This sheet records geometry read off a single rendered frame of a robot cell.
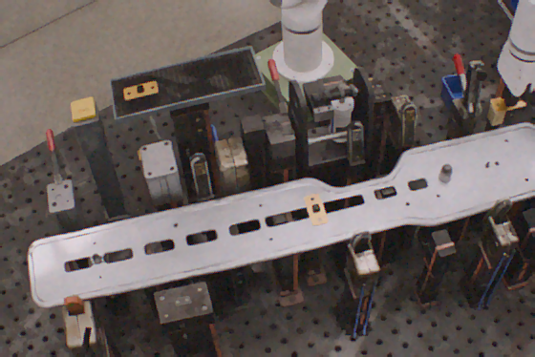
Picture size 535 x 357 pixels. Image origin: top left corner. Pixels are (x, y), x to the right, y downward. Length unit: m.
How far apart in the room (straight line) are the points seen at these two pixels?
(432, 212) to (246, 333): 0.57
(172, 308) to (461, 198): 0.74
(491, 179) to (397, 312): 0.44
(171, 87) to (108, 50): 1.85
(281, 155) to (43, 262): 0.64
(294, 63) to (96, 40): 1.64
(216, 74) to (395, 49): 0.90
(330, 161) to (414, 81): 0.66
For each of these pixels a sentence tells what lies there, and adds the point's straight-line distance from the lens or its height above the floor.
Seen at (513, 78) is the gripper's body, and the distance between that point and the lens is 1.61.
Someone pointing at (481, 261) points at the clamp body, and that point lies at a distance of 1.88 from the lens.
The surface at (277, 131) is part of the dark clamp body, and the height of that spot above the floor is 1.08.
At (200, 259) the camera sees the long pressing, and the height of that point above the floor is 1.00.
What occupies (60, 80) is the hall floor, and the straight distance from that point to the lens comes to 3.57.
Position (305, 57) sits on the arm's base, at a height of 0.88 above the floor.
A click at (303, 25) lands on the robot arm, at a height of 1.03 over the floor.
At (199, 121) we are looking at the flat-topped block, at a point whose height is 1.04.
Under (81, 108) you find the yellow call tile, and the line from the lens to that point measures 1.82.
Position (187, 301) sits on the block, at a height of 1.03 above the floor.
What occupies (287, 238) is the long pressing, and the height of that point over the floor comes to 1.00.
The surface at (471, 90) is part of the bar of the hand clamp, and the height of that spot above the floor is 1.14.
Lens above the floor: 2.49
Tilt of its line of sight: 55 degrees down
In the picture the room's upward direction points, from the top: 3 degrees counter-clockwise
